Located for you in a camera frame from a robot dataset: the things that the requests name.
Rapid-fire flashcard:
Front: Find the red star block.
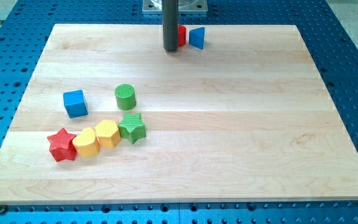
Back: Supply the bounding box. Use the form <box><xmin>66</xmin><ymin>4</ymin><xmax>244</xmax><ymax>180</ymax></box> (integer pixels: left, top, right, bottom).
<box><xmin>47</xmin><ymin>128</ymin><xmax>76</xmax><ymax>162</ymax></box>

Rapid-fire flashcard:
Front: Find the blue cube block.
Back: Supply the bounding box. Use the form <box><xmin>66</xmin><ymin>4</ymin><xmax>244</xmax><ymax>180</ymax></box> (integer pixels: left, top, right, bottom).
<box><xmin>63</xmin><ymin>90</ymin><xmax>88</xmax><ymax>118</ymax></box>

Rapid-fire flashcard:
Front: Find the green star block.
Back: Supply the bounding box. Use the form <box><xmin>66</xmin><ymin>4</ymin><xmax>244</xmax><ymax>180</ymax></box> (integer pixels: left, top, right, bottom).
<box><xmin>118</xmin><ymin>113</ymin><xmax>146</xmax><ymax>144</ymax></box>

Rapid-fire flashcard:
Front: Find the yellow hexagon block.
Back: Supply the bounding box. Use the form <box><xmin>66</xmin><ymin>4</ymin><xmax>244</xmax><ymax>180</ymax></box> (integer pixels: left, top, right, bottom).
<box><xmin>95</xmin><ymin>119</ymin><xmax>121</xmax><ymax>149</ymax></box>

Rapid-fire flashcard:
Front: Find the yellow heart block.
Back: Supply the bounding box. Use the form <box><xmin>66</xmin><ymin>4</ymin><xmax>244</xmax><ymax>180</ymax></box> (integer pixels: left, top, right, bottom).
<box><xmin>72</xmin><ymin>128</ymin><xmax>101</xmax><ymax>157</ymax></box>

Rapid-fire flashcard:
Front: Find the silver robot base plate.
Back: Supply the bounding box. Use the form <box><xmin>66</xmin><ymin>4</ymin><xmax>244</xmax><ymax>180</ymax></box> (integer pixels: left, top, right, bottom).
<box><xmin>142</xmin><ymin>0</ymin><xmax>208</xmax><ymax>15</ymax></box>

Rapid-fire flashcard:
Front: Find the light wooden board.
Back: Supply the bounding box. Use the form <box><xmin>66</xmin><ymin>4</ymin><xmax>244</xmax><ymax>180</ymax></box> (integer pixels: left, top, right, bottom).
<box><xmin>0</xmin><ymin>24</ymin><xmax>358</xmax><ymax>205</ymax></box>

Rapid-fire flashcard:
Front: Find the blue perforated table plate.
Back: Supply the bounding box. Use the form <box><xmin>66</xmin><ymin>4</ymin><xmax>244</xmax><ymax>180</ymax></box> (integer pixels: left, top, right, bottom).
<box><xmin>0</xmin><ymin>1</ymin><xmax>358</xmax><ymax>223</ymax></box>

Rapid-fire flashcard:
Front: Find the blue triangular prism block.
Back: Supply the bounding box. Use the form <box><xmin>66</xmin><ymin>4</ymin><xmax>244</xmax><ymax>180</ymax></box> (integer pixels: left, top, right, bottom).
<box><xmin>189</xmin><ymin>27</ymin><xmax>205</xmax><ymax>50</ymax></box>

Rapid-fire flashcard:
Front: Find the red cylinder block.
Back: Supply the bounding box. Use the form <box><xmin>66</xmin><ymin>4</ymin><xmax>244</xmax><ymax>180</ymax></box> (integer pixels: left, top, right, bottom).
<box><xmin>178</xmin><ymin>24</ymin><xmax>186</xmax><ymax>47</ymax></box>

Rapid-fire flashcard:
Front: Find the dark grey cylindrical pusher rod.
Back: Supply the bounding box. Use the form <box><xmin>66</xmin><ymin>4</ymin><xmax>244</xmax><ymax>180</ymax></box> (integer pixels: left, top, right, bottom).
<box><xmin>162</xmin><ymin>0</ymin><xmax>178</xmax><ymax>52</ymax></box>

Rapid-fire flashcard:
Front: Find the green cylinder block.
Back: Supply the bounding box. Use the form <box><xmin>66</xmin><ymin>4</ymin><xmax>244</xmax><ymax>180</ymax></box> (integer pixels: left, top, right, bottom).
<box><xmin>114</xmin><ymin>84</ymin><xmax>136</xmax><ymax>111</ymax></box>

